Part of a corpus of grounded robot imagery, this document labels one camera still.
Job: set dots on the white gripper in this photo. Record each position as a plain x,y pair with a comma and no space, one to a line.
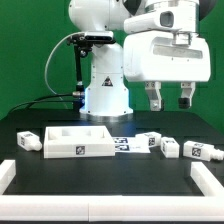
152,56

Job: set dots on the black camera stand pole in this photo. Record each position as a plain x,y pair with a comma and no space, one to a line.
79,84

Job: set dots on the white U-shaped border fence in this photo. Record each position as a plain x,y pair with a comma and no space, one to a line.
209,206

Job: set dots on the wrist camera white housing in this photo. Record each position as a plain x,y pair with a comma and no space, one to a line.
171,20

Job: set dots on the black camera on stand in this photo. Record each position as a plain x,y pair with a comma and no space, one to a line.
85,40

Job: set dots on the paper sheet with markers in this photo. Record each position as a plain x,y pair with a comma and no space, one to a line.
130,145

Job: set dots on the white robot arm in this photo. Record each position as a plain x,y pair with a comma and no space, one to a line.
106,97

